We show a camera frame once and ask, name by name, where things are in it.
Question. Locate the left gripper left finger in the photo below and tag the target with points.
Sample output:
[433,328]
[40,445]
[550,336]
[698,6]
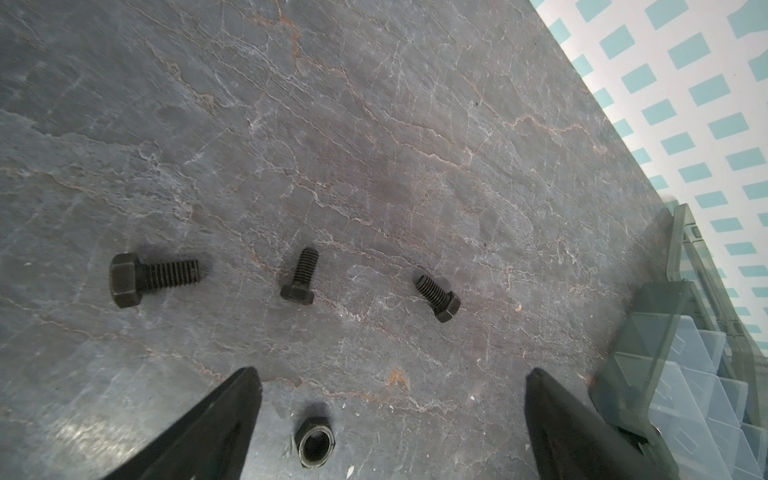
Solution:
[210,441]

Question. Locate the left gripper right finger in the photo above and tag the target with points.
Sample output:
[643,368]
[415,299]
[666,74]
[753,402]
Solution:
[571,442]

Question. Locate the grey compartment organizer box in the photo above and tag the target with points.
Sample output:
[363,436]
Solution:
[684,382]

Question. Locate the black screw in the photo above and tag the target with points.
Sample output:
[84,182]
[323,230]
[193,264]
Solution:
[298,290]
[445,304]
[130,279]

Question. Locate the black nut upper left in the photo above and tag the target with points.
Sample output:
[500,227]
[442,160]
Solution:
[315,442]

